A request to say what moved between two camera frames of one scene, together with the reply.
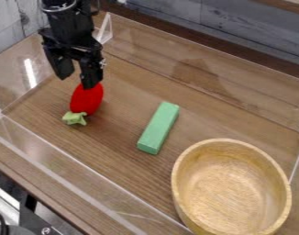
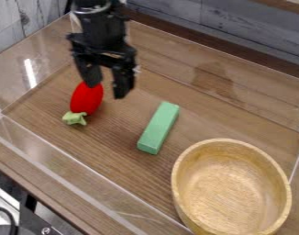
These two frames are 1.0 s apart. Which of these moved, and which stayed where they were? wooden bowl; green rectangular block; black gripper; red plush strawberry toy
Moved: black gripper
Stayed: wooden bowl; red plush strawberry toy; green rectangular block
